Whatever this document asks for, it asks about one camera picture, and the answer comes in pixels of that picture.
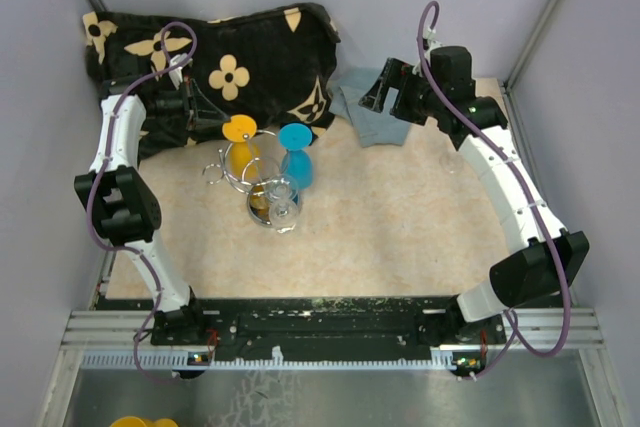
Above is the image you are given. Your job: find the right corner aluminium post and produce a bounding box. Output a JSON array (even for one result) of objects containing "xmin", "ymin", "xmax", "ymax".
[{"xmin": 502, "ymin": 0, "xmax": 591, "ymax": 93}]

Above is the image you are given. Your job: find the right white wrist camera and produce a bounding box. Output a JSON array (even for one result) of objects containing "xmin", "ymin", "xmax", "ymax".
[{"xmin": 422, "ymin": 31, "xmax": 443, "ymax": 64}]

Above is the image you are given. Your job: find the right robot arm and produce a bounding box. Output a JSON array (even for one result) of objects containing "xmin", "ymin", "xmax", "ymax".
[{"xmin": 359, "ymin": 46, "xmax": 589, "ymax": 343}]

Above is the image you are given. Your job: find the blue wine glass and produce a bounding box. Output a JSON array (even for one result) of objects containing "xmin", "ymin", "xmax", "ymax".
[{"xmin": 278, "ymin": 123, "xmax": 313, "ymax": 190}]

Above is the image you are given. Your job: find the blue denim cloth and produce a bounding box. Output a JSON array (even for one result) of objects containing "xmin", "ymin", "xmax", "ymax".
[{"xmin": 328, "ymin": 67, "xmax": 409, "ymax": 148}]

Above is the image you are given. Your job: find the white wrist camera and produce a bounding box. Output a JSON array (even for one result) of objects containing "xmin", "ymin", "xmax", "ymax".
[
  {"xmin": 168, "ymin": 54, "xmax": 193, "ymax": 90},
  {"xmin": 422, "ymin": 31, "xmax": 443, "ymax": 64}
]

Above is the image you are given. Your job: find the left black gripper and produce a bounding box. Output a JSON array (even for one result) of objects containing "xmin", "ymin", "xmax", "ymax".
[{"xmin": 147, "ymin": 76, "xmax": 231, "ymax": 130}]

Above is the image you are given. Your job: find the black floral blanket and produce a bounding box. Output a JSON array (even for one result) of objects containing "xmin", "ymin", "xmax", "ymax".
[{"xmin": 82, "ymin": 3, "xmax": 341, "ymax": 139}]

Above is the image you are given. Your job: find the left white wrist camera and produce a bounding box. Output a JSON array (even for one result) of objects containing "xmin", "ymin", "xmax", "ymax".
[{"xmin": 168, "ymin": 54, "xmax": 193, "ymax": 90}]

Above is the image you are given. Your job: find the yellow object at bottom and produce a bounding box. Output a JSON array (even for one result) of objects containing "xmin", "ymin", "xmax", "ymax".
[{"xmin": 110, "ymin": 416, "xmax": 178, "ymax": 427}]

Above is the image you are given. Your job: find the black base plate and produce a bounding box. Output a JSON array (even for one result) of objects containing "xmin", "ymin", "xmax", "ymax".
[{"xmin": 149, "ymin": 296, "xmax": 506, "ymax": 363}]

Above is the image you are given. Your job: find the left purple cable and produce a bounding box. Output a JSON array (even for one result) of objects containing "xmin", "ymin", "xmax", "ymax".
[{"xmin": 85, "ymin": 21, "xmax": 197, "ymax": 385}]

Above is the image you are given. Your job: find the orange wine glass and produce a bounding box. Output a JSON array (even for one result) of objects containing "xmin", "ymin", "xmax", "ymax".
[{"xmin": 222, "ymin": 114, "xmax": 268, "ymax": 214}]

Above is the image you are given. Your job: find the clear champagne glass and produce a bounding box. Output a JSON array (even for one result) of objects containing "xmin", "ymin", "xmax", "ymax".
[{"xmin": 439, "ymin": 151, "xmax": 465, "ymax": 174}]

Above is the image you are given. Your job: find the aluminium rail frame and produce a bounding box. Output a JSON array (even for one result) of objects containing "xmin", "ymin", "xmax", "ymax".
[{"xmin": 44, "ymin": 298, "xmax": 630, "ymax": 426}]

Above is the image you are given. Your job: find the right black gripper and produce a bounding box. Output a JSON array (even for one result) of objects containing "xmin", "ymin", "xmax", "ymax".
[{"xmin": 358, "ymin": 58, "xmax": 444, "ymax": 126}]

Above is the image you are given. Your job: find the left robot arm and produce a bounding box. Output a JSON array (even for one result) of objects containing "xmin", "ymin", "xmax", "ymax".
[{"xmin": 74, "ymin": 67, "xmax": 229, "ymax": 344}]

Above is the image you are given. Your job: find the chrome wine glass rack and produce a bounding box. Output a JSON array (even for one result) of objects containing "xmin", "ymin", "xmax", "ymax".
[{"xmin": 202, "ymin": 130, "xmax": 301, "ymax": 233}]

